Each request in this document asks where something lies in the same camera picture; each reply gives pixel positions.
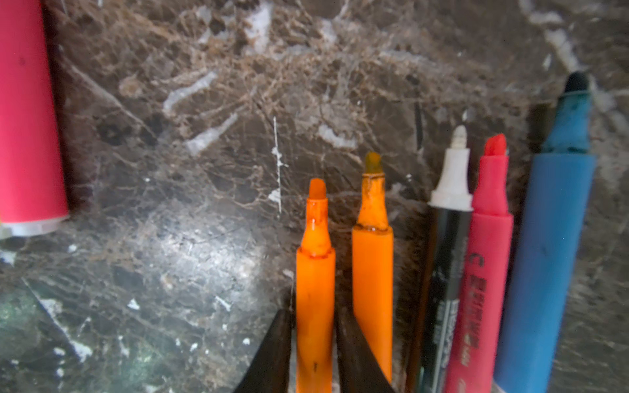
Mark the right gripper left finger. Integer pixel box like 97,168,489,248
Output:
234,309,293,393

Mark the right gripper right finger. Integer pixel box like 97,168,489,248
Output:
335,308,394,393

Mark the red-pink marker pen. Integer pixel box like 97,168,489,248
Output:
444,134,514,392

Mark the orange marker pen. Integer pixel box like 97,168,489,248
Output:
352,152,394,381
296,178,336,392

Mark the black white-capped marker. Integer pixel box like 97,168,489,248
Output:
405,125,473,392

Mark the blue marker pen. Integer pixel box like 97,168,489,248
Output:
493,71,596,392

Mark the pink marker pen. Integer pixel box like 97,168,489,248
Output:
1,1,70,237

